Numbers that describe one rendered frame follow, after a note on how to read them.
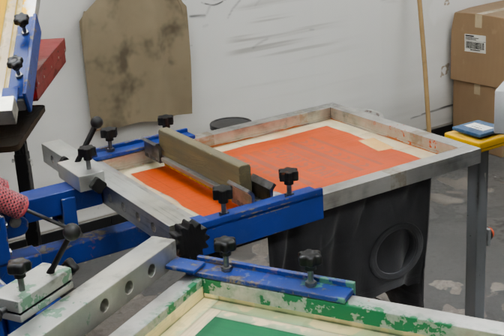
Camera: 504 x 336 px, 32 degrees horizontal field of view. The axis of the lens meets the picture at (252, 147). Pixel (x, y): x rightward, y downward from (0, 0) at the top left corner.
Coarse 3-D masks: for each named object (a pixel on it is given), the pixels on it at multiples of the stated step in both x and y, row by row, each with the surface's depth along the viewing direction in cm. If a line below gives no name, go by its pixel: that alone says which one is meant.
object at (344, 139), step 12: (312, 132) 245; (324, 132) 245; (336, 132) 244; (252, 144) 238; (264, 144) 237; (276, 144) 237; (336, 144) 234; (348, 144) 233; (360, 144) 233; (156, 168) 223; (168, 168) 223; (144, 180) 215; (156, 180) 215; (168, 180) 214; (180, 180) 214; (192, 180) 214; (168, 192) 207; (180, 192) 206
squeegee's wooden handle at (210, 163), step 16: (160, 128) 220; (160, 144) 220; (176, 144) 212; (192, 144) 206; (176, 160) 214; (192, 160) 207; (208, 160) 200; (224, 160) 194; (240, 160) 193; (208, 176) 202; (224, 176) 195; (240, 176) 190
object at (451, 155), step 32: (224, 128) 241; (256, 128) 244; (288, 128) 250; (384, 128) 237; (416, 128) 232; (128, 160) 225; (416, 160) 207; (448, 160) 209; (480, 160) 215; (352, 192) 194
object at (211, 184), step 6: (168, 162) 215; (174, 162) 215; (174, 168) 213; (180, 168) 210; (186, 168) 210; (186, 174) 208; (192, 174) 206; (198, 174) 205; (198, 180) 204; (204, 180) 201; (210, 180) 201; (210, 186) 199
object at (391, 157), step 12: (372, 156) 223; (384, 156) 223; (396, 156) 222; (408, 156) 222; (372, 168) 215; (384, 168) 214; (276, 180) 210; (336, 180) 208; (192, 192) 206; (204, 192) 205; (192, 204) 198; (204, 204) 198; (216, 204) 198; (228, 204) 197
